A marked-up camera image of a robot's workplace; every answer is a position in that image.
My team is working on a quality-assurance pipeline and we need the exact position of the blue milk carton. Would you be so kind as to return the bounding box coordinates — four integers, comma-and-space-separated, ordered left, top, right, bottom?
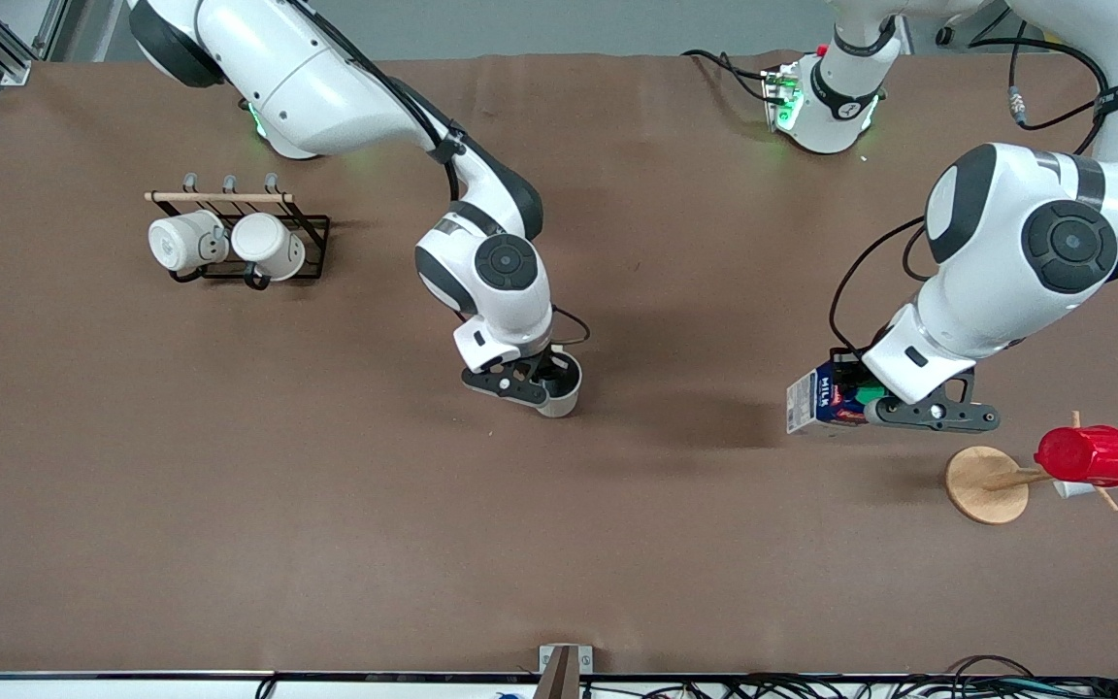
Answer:
786, 361, 885, 435

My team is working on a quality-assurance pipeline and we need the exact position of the grey ceramic mug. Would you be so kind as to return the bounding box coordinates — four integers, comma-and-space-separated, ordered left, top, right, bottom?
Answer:
534, 349, 583, 419

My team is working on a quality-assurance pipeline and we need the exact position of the red plastic cup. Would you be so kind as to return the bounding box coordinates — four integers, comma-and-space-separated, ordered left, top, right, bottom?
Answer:
1035, 425, 1118, 488

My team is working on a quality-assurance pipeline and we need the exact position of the wooden mug tree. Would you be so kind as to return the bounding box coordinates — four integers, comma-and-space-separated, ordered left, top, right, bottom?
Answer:
944, 411, 1118, 526

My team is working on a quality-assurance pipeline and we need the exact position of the brown table covering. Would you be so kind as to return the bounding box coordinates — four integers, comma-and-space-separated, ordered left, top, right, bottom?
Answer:
0, 53, 1118, 676

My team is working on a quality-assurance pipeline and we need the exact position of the plain white mug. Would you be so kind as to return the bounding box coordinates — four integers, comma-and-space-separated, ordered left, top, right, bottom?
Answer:
231, 213, 307, 283

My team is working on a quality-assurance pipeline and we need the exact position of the white mug with face print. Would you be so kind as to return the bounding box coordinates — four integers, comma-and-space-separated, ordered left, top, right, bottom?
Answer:
148, 211, 230, 274

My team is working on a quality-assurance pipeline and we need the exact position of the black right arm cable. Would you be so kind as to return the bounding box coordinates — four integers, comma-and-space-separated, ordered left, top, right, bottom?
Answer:
282, 0, 592, 348

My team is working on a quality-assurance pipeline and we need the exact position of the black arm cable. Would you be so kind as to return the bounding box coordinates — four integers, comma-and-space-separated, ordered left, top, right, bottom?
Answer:
282, 0, 592, 348
828, 34, 1115, 368

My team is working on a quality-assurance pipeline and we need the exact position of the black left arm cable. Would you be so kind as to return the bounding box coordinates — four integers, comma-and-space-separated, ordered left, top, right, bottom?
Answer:
828, 34, 1115, 368

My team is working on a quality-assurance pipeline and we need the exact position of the metal bracket with post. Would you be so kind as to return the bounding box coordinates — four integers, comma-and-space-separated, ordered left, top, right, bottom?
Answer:
532, 644, 594, 699

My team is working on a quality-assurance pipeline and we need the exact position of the black cable bundle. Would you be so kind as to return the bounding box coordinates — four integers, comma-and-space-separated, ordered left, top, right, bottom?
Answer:
578, 655, 1118, 699

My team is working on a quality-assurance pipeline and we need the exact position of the black left base cable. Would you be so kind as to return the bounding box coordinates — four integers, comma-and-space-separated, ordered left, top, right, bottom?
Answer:
682, 49, 775, 106

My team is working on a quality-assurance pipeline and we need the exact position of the black wire mug rack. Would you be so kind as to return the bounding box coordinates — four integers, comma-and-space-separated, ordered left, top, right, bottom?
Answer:
145, 173, 331, 290

